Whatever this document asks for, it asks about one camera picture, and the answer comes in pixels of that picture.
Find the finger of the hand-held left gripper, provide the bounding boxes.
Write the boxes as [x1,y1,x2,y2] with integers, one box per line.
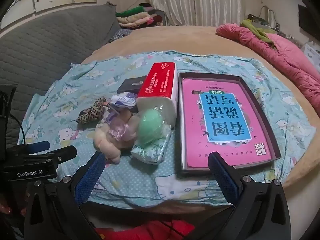
[25,145,78,167]
[7,141,50,155]

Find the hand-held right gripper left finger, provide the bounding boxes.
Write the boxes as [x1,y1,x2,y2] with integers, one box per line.
[24,151,107,240]

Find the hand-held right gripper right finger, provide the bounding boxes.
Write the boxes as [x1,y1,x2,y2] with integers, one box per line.
[208,151,292,240]

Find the cream plush toy purple bow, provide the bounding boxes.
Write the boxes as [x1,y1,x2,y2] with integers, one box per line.
[94,110,140,165]

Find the leopard print scrunchie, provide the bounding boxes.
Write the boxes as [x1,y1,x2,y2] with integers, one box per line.
[77,97,110,125]

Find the floral tissue pack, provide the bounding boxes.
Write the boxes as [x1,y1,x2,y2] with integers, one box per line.
[130,125,172,166]

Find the brown shallow box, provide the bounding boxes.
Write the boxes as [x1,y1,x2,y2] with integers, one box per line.
[177,72,282,178]

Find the green ball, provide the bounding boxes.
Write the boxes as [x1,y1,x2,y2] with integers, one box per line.
[138,107,167,144]

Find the white purple small packet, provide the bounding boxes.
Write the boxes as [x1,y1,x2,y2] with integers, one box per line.
[110,92,137,109]

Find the person's left hand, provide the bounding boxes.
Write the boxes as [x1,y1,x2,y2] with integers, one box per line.
[0,195,27,218]

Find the light blue printed blanket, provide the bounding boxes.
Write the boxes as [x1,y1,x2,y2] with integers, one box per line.
[19,51,316,207]

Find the white floral cloth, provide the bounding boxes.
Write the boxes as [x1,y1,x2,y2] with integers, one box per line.
[102,105,116,128]

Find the pink book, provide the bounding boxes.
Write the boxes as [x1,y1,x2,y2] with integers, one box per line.
[181,78,272,170]

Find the red garment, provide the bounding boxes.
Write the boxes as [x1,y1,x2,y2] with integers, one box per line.
[95,219,196,240]

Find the black box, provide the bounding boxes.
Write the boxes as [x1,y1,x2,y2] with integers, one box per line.
[117,75,148,94]

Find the red tissue pack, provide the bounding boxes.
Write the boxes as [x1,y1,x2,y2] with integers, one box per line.
[136,62,178,128]

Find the dark floral cloth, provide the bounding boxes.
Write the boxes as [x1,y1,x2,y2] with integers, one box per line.
[109,29,132,43]

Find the pink quilt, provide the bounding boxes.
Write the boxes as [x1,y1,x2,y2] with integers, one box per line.
[216,25,320,113]

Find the tan bed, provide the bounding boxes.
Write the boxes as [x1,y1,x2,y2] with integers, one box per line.
[80,25,320,192]

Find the green garment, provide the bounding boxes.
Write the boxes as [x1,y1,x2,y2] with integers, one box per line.
[240,19,277,50]

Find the white drawer cabinet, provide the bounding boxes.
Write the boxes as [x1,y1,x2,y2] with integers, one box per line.
[303,43,320,68]

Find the stack of folded clothes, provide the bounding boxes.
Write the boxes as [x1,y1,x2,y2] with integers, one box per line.
[116,3,167,28]

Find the cluttered side table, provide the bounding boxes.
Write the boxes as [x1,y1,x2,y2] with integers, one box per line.
[247,5,299,36]

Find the white striped curtain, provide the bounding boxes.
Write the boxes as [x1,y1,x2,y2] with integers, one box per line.
[147,0,247,27]

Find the black monitor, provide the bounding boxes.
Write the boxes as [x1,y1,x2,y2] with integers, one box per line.
[299,4,320,34]

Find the black cable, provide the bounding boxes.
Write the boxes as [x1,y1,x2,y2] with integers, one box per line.
[9,113,28,146]

